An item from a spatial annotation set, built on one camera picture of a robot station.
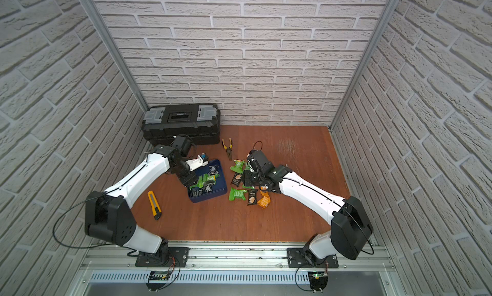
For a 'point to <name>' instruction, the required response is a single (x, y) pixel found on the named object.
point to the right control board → (318, 280)
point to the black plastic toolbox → (201, 122)
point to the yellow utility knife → (155, 206)
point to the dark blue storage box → (211, 182)
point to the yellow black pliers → (229, 150)
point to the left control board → (157, 279)
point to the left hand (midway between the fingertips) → (192, 173)
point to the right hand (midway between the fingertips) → (247, 177)
